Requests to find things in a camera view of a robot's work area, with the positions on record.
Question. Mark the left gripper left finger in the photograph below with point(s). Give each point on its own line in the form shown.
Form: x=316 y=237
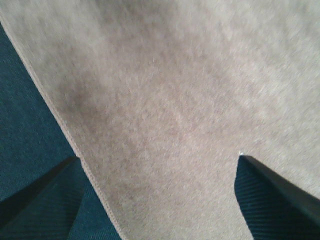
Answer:
x=47 y=208

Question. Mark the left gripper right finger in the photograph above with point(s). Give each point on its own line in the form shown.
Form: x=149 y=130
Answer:
x=273 y=207

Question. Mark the brown microfiber towel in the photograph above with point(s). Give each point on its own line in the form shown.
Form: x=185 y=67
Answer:
x=158 y=98

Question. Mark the black table cloth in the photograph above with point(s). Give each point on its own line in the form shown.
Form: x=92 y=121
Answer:
x=32 y=143

